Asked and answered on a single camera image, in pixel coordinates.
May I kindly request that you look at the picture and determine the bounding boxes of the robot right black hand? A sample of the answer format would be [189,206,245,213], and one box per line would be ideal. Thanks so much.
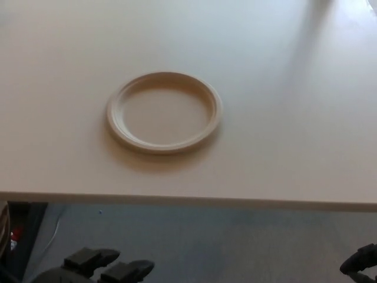
[339,243,377,283]

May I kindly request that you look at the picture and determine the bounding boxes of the robot left black hand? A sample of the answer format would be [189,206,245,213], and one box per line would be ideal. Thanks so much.
[31,247,156,283]

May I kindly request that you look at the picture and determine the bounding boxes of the round beige paper plate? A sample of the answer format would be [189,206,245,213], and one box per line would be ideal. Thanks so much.
[105,70,224,156]

